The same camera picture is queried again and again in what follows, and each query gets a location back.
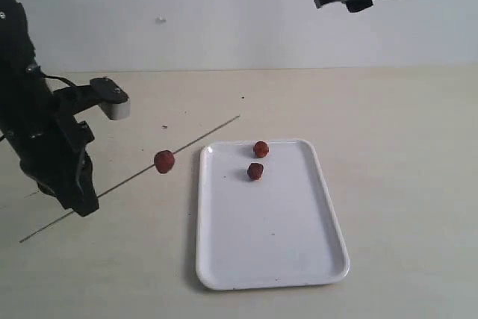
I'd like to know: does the red meatball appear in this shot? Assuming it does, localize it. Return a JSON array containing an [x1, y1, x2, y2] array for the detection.
[[246, 163, 264, 181], [253, 140, 270, 158], [153, 150, 176, 174]]

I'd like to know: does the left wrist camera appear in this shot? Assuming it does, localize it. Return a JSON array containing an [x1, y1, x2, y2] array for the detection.
[[90, 77, 131, 121]]

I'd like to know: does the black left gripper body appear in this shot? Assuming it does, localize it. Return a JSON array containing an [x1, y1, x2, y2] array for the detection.
[[7, 85, 93, 196]]

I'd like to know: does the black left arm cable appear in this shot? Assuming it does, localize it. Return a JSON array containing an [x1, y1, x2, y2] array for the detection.
[[25, 64, 78, 90]]

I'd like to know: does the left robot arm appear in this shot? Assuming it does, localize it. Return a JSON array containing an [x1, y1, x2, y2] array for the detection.
[[1, 0, 99, 217]]

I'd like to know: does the thin metal skewer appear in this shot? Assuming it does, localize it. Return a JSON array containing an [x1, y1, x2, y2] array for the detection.
[[18, 114, 241, 244]]

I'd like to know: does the white rectangular plastic tray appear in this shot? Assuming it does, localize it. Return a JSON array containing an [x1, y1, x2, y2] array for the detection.
[[196, 139, 350, 291]]

